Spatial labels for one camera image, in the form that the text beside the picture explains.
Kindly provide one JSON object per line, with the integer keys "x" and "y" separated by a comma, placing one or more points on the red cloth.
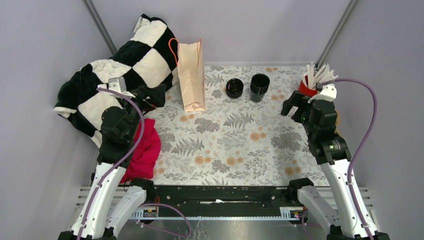
{"x": 145, "y": 154}

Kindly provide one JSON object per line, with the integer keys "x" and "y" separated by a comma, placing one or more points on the brown cardboard cup carrier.
{"x": 338, "y": 123}

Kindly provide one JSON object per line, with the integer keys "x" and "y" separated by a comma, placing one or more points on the stack of black cups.
{"x": 258, "y": 87}

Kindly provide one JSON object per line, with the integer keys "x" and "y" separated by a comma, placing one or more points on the floral tablecloth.
{"x": 236, "y": 141}

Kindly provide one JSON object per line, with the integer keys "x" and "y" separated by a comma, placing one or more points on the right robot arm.
{"x": 350, "y": 220}

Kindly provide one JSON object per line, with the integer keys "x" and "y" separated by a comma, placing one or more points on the red cup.
{"x": 303, "y": 87}

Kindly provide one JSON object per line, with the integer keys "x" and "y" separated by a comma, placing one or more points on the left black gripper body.
{"x": 148, "y": 103}

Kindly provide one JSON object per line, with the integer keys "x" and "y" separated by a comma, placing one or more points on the white paper straws bundle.
{"x": 315, "y": 77}

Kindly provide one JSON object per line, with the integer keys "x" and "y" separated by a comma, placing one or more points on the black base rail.
{"x": 245, "y": 202}

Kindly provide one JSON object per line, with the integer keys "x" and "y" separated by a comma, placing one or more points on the black white checkered blanket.
{"x": 145, "y": 60}

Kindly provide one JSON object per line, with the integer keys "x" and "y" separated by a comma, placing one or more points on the peach paper bag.
{"x": 191, "y": 73}

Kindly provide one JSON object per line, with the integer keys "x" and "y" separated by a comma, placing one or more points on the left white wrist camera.
{"x": 116, "y": 87}

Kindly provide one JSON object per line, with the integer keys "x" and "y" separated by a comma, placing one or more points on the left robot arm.
{"x": 122, "y": 130}

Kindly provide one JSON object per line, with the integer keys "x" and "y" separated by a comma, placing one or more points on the stack of black lids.
{"x": 234, "y": 88}

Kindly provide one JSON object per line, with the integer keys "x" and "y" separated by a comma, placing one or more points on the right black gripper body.
{"x": 300, "y": 100}

